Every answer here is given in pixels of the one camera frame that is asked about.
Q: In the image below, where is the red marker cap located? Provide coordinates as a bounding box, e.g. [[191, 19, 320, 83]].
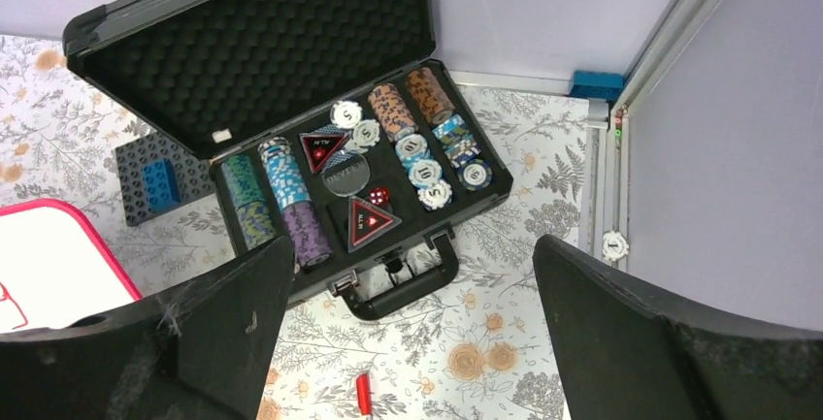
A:
[[355, 372, 373, 420]]

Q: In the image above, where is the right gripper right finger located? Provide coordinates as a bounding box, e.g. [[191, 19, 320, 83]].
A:
[[533, 235, 822, 419]]

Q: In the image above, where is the dark grey building plate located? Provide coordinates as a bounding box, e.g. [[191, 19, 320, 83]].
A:
[[115, 133, 214, 226]]

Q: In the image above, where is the pink framed whiteboard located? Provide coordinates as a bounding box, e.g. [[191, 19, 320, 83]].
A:
[[1, 199, 142, 334]]

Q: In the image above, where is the white poker chip on frame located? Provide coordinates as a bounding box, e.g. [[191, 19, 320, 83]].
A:
[[602, 230, 630, 262]]

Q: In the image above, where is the open black chip case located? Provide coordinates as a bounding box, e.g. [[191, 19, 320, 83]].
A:
[[62, 0, 512, 321]]

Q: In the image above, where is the blue object behind frame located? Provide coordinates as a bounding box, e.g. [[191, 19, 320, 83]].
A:
[[568, 70, 625, 103]]

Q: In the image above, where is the blue building brick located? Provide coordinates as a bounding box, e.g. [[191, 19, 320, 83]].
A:
[[142, 158, 181, 213]]

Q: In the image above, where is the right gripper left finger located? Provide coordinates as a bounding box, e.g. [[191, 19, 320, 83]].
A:
[[1, 238, 294, 419]]

